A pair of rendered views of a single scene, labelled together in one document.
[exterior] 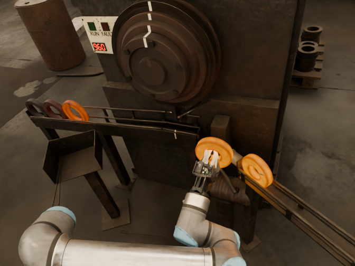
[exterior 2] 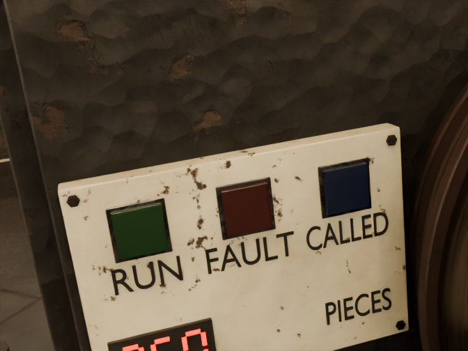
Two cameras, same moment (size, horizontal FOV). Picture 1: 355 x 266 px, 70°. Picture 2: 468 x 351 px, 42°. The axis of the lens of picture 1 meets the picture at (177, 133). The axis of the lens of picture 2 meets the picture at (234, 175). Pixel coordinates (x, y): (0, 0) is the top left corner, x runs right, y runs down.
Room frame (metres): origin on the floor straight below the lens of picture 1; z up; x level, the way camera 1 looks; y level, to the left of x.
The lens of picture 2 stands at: (0.95, 0.54, 1.36)
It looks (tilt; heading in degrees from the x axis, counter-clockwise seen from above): 17 degrees down; 317
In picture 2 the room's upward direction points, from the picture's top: 7 degrees counter-clockwise
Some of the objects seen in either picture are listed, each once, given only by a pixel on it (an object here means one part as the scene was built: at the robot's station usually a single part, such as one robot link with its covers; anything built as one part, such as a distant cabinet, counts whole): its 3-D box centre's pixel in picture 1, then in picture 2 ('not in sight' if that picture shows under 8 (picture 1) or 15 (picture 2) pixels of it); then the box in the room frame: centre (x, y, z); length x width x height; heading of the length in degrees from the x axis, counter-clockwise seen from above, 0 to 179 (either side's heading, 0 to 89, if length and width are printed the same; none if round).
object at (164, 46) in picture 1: (154, 69); not in sight; (0.92, 0.04, 1.11); 0.28 x 0.06 x 0.28; 60
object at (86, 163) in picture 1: (94, 186); not in sight; (1.00, 0.57, 0.36); 0.26 x 0.20 x 0.72; 95
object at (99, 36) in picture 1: (109, 36); (250, 264); (1.27, 0.24, 1.15); 0.26 x 0.02 x 0.18; 60
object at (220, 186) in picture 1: (232, 209); not in sight; (0.73, -0.22, 0.27); 0.22 x 0.13 x 0.53; 60
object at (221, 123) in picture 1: (221, 137); not in sight; (0.90, -0.22, 0.68); 0.11 x 0.08 x 0.24; 150
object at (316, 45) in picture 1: (264, 46); not in sight; (2.62, -1.15, 0.22); 1.20 x 0.81 x 0.44; 58
